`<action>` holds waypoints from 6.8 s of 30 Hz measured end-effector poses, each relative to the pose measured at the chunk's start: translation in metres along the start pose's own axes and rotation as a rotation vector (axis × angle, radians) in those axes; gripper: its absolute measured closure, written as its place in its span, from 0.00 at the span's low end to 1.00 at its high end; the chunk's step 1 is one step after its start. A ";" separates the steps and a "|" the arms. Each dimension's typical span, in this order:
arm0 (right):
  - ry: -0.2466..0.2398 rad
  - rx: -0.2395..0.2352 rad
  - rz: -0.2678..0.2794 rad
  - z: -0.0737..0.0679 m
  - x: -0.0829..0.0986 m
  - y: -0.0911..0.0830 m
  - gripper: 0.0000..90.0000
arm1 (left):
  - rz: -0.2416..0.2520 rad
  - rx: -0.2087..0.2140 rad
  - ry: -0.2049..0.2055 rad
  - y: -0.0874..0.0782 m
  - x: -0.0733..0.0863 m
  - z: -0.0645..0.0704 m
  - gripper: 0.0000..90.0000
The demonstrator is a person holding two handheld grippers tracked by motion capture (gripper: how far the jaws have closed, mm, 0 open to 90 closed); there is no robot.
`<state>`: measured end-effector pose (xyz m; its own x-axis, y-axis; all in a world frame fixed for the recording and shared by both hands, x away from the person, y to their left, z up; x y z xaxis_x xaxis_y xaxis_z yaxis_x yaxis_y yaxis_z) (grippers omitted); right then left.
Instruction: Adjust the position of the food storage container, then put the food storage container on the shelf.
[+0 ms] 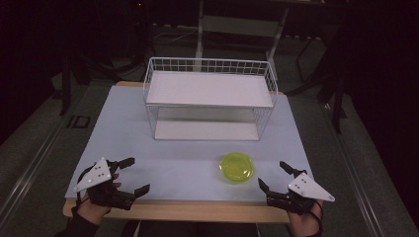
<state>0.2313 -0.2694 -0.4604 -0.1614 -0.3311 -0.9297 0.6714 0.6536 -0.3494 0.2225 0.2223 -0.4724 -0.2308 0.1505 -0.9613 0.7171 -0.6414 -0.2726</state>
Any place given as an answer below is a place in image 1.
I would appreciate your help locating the grey metal stand frame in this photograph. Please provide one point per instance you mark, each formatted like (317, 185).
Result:
(240, 25)

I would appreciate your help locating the green translucent plate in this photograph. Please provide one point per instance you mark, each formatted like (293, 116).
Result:
(237, 167)

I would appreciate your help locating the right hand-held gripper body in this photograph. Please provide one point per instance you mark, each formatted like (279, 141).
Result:
(309, 191)

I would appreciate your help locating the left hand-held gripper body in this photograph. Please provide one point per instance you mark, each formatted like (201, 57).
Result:
(95, 173)

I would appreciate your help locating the person's left hand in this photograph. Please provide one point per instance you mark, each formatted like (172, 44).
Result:
(92, 212)

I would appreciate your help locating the dark stand leg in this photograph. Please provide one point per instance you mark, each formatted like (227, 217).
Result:
(337, 105)

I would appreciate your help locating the person's right hand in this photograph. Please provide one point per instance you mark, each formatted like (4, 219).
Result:
(304, 223)

